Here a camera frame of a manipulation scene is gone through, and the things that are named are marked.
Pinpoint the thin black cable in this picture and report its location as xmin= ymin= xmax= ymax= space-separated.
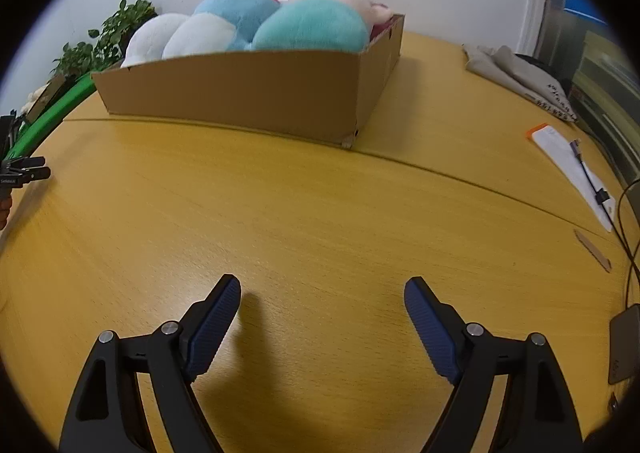
xmin=616 ymin=177 xmax=640 ymax=314

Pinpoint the pink plush toy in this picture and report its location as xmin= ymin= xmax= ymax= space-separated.
xmin=367 ymin=0 xmax=397 ymax=41

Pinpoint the light blue plush toy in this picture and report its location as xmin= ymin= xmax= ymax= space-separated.
xmin=162 ymin=0 xmax=282 ymax=59

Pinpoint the short grey usb cable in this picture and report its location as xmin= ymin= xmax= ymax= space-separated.
xmin=570 ymin=138 xmax=612 ymax=206

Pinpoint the white power bank orange end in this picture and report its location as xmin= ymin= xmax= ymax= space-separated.
xmin=526 ymin=123 xmax=614 ymax=233

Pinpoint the wooden stick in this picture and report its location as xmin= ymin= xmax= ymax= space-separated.
xmin=573 ymin=229 xmax=612 ymax=274

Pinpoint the brown cardboard box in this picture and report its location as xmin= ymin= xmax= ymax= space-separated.
xmin=91 ymin=13 xmax=406 ymax=150

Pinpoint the green potted plant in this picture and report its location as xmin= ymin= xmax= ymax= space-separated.
xmin=51 ymin=0 xmax=157 ymax=79

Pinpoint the brown cardboard piece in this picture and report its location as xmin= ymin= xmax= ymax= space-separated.
xmin=27 ymin=75 xmax=67 ymax=123

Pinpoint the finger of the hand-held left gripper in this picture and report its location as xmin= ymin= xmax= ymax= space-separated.
xmin=0 ymin=156 xmax=52 ymax=182
xmin=0 ymin=116 xmax=17 ymax=156

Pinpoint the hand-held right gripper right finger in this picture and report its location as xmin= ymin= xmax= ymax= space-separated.
xmin=404 ymin=276 xmax=585 ymax=453

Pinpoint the white door frame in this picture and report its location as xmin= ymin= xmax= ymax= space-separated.
xmin=519 ymin=0 xmax=551 ymax=56

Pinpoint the green panel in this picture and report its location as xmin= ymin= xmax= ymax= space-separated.
xmin=0 ymin=72 xmax=97 ymax=161

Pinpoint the white plush toy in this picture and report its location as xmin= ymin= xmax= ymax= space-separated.
xmin=120 ymin=13 xmax=190 ymax=68

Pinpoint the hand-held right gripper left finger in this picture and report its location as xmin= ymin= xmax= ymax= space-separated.
xmin=59 ymin=274 xmax=243 ymax=453

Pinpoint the blue sign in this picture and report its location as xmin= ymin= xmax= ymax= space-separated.
xmin=561 ymin=0 xmax=607 ymax=25

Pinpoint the grey cloth bag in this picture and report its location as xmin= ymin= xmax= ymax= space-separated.
xmin=461 ymin=43 xmax=581 ymax=125

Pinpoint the grey flat box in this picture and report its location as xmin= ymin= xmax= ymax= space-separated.
xmin=608 ymin=304 xmax=640 ymax=385

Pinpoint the green-haired teal plush toy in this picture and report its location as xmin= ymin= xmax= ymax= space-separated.
xmin=250 ymin=0 xmax=373 ymax=53

